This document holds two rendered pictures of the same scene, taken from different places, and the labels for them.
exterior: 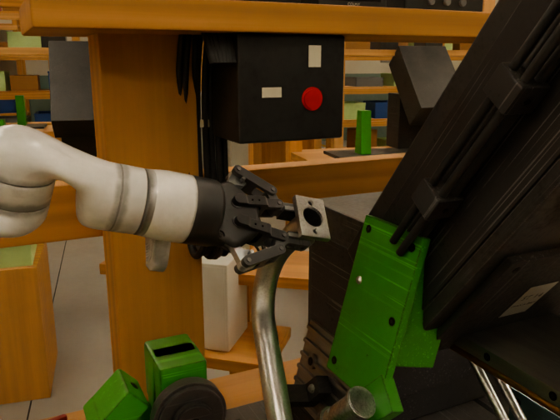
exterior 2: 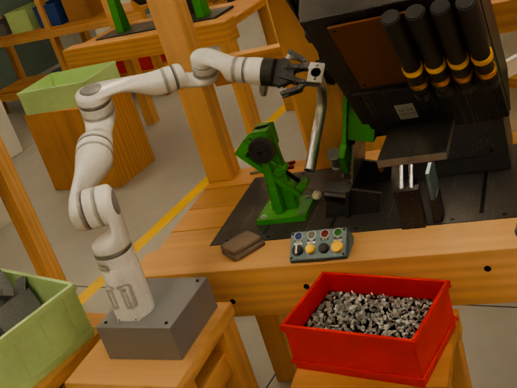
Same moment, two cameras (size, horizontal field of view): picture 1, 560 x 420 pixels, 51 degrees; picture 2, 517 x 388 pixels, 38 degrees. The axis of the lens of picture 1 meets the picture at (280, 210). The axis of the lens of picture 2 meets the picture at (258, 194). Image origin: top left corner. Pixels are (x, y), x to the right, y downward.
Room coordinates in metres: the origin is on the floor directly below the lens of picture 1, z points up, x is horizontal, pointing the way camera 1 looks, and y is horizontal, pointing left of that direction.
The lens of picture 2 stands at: (-0.73, -1.39, 1.84)
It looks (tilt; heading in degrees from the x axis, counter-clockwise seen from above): 24 degrees down; 51
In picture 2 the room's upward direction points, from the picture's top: 18 degrees counter-clockwise
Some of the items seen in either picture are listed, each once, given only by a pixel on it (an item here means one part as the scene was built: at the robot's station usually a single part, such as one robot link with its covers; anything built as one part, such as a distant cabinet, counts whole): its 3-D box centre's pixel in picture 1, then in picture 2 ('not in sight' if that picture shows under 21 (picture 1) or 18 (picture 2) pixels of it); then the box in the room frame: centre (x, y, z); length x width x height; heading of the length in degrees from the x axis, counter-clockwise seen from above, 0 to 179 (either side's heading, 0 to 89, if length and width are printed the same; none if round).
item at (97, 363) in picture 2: not in sight; (152, 347); (0.00, 0.10, 0.83); 0.32 x 0.32 x 0.04; 22
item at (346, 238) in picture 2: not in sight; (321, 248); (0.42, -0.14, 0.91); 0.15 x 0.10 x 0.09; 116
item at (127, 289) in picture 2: not in sight; (125, 280); (0.00, 0.10, 1.03); 0.09 x 0.09 x 0.17; 25
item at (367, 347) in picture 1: (395, 303); (360, 111); (0.68, -0.14, 1.17); 0.13 x 0.12 x 0.20; 116
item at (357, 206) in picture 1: (408, 297); (446, 106); (0.94, -0.22, 1.07); 0.30 x 0.18 x 0.34; 116
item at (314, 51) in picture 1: (276, 87); not in sight; (0.91, 0.01, 1.42); 0.17 x 0.12 x 0.15; 116
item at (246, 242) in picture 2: not in sight; (242, 245); (0.36, 0.09, 0.91); 0.10 x 0.08 x 0.03; 167
